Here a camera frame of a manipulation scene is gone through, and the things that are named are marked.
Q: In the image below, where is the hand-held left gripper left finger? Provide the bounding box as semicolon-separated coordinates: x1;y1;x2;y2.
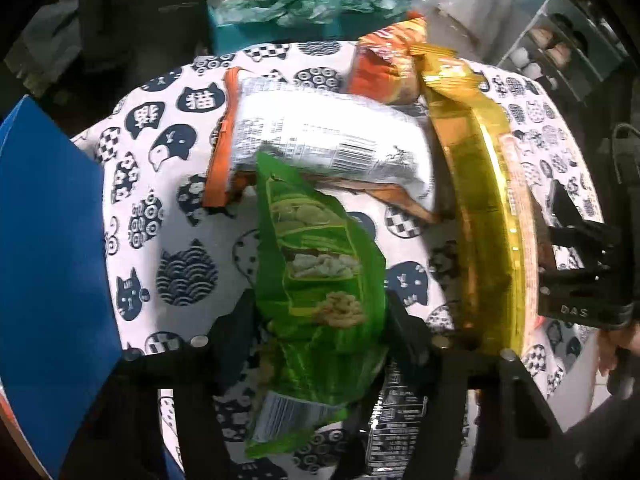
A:
65;289;261;480

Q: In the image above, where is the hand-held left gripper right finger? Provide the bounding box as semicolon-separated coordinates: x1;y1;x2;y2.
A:
382;291;576;480

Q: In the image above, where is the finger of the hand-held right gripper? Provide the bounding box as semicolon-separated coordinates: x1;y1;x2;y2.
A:
547;179;621;247

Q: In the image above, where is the gold snack bag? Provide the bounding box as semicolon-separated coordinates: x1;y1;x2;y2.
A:
410;42;547;356

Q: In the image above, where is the green snack bag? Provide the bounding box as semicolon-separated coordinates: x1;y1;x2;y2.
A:
245;152;391;461

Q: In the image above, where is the blue cardboard box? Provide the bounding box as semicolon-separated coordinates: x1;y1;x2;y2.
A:
0;95;181;480

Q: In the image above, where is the white snack bag orange edge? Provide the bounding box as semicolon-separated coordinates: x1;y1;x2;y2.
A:
202;67;443;223

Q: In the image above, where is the person's right forearm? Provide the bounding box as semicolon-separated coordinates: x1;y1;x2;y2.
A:
560;380;640;480

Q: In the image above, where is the person's right hand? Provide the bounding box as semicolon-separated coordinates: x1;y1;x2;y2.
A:
596;321;640;397

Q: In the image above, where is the silver snack packet black print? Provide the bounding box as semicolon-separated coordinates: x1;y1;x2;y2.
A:
365;365;432;478

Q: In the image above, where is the cat print tablecloth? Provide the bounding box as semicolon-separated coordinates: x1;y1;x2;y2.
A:
70;40;608;480

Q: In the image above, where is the white shoe rack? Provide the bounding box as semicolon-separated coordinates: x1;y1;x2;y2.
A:
497;0;632;106

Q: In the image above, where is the teal box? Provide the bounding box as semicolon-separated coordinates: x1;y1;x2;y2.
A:
207;7;346;56

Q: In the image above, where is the grey clothing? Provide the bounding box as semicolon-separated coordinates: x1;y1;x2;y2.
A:
5;0;86;97

